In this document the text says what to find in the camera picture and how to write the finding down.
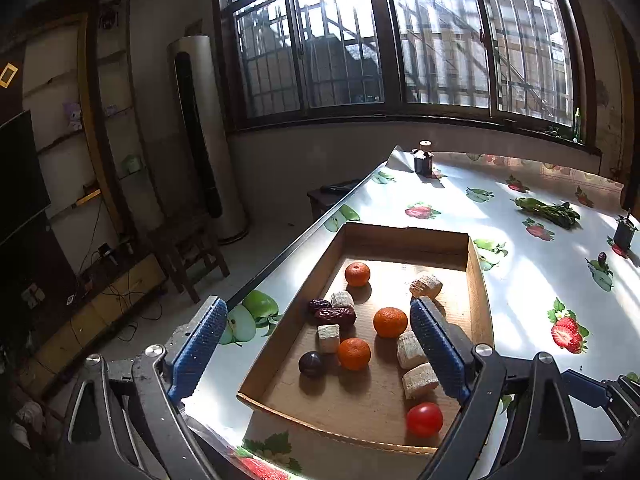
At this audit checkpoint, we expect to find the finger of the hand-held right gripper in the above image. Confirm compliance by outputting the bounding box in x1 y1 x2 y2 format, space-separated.
561 370 619 409
605 375 640 433

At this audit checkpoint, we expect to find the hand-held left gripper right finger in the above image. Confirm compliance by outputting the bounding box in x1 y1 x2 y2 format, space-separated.
410 296 583 480

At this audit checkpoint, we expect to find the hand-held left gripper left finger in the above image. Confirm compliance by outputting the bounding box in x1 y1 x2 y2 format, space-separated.
55 296 228 480

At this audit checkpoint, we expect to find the large orange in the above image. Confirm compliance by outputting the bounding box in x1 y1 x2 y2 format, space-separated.
373 306 409 339

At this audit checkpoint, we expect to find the red tomato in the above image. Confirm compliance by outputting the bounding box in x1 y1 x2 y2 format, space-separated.
406 402 444 437

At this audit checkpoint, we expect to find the small tangerine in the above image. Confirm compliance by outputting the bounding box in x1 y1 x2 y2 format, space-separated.
344 261 372 288
337 337 372 372

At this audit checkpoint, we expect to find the shallow cardboard box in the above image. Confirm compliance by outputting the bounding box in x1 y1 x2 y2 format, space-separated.
236 222 496 456

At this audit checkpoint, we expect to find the large dark red date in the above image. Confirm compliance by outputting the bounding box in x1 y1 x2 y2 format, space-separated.
314 306 357 330

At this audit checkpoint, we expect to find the dark purple plum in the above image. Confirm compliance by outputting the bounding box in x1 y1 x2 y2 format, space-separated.
298 351 325 378

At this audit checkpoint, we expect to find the dark wooden stool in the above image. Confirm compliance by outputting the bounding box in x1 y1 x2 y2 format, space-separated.
145 220 231 303

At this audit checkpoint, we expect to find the fruit print tablecloth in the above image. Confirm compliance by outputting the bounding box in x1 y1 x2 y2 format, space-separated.
187 146 640 480

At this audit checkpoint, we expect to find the yellow low cabinet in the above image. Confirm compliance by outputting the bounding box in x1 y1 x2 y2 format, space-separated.
15 252 168 396

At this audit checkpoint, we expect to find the black cylindrical container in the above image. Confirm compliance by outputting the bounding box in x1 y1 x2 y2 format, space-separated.
613 205 638 250

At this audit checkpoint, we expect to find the green leafy vegetable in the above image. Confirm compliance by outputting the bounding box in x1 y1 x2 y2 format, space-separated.
515 196 582 230

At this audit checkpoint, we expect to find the dark side table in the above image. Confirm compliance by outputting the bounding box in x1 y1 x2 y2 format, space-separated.
307 177 366 223

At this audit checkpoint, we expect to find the small dark corked bottle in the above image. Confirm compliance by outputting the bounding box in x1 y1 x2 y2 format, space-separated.
412 140 435 177

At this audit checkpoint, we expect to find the white tower air conditioner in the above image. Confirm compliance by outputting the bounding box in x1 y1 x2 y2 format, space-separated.
166 35 250 246

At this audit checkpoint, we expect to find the black television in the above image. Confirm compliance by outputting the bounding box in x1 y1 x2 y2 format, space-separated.
0 110 52 246

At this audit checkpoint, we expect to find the small plush toy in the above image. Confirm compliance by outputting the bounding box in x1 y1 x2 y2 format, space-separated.
62 101 83 132

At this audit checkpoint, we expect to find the wooden wall shelf unit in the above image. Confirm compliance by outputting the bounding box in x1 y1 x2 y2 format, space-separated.
20 5 166 241

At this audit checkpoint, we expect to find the barred dark frame window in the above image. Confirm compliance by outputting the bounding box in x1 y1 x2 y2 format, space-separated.
212 0 601 136

